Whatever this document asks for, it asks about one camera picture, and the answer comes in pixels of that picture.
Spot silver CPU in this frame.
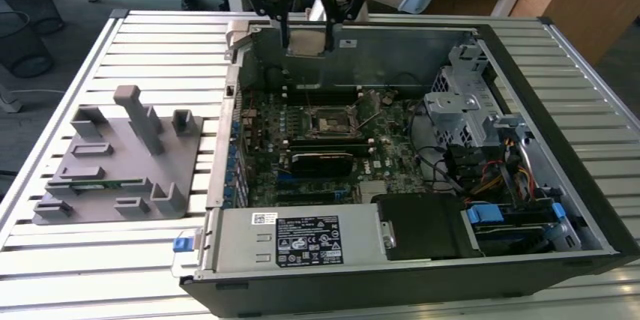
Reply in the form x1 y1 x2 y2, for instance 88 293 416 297
286 29 330 58

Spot metal socket cover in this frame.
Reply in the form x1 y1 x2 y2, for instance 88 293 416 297
352 88 387 128

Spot metal locking lever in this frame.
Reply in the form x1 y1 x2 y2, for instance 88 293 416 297
358 107 391 129

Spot CPU socket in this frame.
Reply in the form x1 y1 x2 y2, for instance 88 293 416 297
303 104 360 140

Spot black RAM slot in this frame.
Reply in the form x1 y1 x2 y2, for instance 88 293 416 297
282 84 366 91
282 91 366 97
282 94 366 100
288 142 375 148
288 138 375 144
282 88 366 94

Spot silver drive cage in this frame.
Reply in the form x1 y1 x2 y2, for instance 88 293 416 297
422 44 535 148

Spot green motherboard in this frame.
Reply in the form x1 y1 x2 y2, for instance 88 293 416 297
234 85 455 209

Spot small graphics card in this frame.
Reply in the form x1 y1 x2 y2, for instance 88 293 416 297
288 151 355 179

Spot black mesh bin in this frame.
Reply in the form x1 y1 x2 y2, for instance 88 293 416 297
19 0 67 35
0 10 55 79

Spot silver chipset heatsink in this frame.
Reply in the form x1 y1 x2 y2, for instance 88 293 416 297
358 180 391 202

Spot black expansion slot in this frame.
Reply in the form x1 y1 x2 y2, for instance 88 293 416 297
276 192 338 203

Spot grey parts rack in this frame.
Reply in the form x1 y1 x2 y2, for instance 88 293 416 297
32 85 207 226

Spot black plastic shroud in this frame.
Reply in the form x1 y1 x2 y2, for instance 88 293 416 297
374 191 483 262

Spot blue disk carrier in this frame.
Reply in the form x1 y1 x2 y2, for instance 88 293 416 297
466 202 506 230

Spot green RAM stick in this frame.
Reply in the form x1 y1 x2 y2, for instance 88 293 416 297
67 179 151 190

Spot silver power supply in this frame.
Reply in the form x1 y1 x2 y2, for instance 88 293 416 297
194 202 398 282

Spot blue case latch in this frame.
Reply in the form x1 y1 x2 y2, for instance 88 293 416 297
171 235 195 253

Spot black PC case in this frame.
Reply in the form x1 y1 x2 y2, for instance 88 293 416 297
178 16 640 320

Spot grey case handle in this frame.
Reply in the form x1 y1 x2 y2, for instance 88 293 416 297
224 19 252 63

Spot orange yellow wire bundle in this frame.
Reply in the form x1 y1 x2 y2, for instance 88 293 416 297
474 139 535 201

